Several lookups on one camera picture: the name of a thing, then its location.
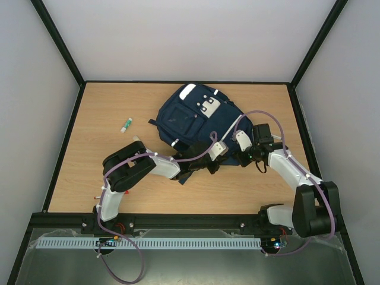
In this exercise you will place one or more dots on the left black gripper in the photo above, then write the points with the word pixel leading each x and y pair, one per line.
pixel 218 161

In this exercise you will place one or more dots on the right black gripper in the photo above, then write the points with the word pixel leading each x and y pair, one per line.
pixel 241 155

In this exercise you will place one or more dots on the navy blue student backpack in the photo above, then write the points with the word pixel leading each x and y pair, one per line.
pixel 193 112

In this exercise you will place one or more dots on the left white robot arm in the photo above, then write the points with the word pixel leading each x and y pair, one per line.
pixel 123 169

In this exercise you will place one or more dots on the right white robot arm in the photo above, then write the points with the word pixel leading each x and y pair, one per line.
pixel 315 210

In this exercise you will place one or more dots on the red capped marker pen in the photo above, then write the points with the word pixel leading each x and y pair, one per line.
pixel 98 197

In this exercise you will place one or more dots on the right controller circuit board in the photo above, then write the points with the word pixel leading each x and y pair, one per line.
pixel 274 242

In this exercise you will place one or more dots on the controller circuit board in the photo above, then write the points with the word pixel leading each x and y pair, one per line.
pixel 108 241
pixel 274 242

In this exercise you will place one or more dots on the green capped glue stick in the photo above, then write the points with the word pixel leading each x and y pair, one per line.
pixel 126 125

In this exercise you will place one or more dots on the left controller circuit board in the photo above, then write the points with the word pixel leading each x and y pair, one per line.
pixel 108 241

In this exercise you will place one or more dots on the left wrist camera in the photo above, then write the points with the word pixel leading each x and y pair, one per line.
pixel 218 149

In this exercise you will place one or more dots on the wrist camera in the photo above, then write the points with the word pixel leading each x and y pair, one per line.
pixel 218 149
pixel 243 140

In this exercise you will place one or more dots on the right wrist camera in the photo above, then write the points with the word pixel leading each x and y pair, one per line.
pixel 243 140

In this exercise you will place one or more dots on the light blue slotted cable duct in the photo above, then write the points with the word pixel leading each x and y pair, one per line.
pixel 153 243

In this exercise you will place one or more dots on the black enclosure frame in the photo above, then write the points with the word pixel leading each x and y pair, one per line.
pixel 305 137

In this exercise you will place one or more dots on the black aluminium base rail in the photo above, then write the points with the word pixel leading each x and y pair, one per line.
pixel 131 224

